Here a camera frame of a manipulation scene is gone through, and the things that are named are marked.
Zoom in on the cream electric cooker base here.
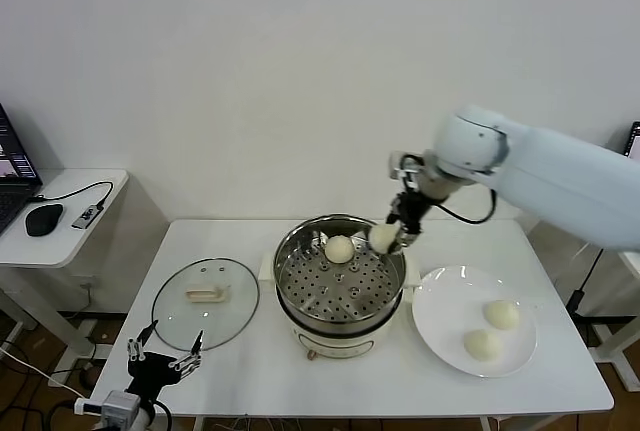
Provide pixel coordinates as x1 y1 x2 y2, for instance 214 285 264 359
259 278 419 363

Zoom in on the grey usb hub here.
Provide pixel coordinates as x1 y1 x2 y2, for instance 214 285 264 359
72 203 99 231

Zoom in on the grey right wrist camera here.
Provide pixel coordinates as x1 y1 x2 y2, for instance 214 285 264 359
388 149 426 182

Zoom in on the black laptop beside mouse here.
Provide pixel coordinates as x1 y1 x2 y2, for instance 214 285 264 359
0 103 45 237

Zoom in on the white steamed baozi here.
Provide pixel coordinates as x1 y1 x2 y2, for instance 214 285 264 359
324 234 356 265
463 329 504 363
368 223 401 256
482 299 521 331

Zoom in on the black laptop power cable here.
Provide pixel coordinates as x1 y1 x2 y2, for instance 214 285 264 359
567 248 604 322

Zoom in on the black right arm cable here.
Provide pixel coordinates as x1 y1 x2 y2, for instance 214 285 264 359
432 188 499 225

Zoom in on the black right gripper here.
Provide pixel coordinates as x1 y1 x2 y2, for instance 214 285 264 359
385 190 427 256

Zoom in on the steel steamer basket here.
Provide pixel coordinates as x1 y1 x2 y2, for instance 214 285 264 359
258 214 422 326

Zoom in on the black computer mouse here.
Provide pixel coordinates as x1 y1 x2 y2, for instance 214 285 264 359
24 203 65 238

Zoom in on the white floor cable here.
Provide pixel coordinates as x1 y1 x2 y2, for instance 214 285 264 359
0 340 94 400

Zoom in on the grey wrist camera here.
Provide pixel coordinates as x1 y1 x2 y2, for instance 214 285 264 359
74 389 144 427
388 149 426 182

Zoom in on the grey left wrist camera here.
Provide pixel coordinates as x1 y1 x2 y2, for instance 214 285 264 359
74 389 144 427

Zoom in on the black usb hub cable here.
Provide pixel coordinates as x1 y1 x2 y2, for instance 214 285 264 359
32 180 115 215

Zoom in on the white side table with cables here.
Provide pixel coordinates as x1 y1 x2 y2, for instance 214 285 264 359
564 248 640 392

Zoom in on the white round plate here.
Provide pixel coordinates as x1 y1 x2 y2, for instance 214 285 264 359
411 264 539 379

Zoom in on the black laptop with charger cables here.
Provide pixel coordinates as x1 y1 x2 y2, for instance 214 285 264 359
624 120 640 162

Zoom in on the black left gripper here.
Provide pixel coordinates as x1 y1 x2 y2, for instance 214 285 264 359
124 320 205 397

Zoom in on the white side table with mouse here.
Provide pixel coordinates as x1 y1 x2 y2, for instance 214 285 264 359
0 168 170 370

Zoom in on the round glass pot lid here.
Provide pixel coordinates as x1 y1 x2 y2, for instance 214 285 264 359
151 257 262 353

